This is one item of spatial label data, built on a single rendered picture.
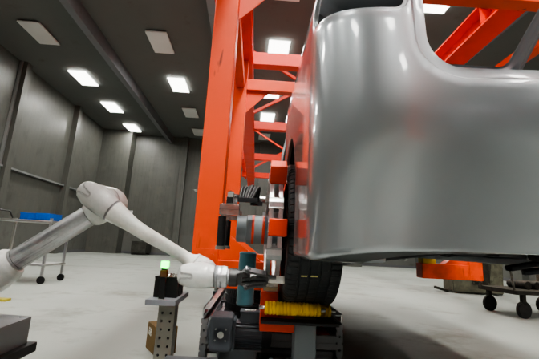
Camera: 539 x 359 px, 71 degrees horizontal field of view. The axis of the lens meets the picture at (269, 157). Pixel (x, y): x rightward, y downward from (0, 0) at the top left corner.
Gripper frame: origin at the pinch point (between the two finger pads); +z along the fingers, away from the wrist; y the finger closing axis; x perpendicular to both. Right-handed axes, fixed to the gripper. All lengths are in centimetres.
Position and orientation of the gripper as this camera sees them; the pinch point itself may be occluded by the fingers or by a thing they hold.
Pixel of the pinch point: (276, 279)
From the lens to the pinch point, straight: 168.5
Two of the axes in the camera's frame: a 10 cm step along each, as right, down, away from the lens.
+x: 0.1, -5.3, 8.5
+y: 0.6, -8.5, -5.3
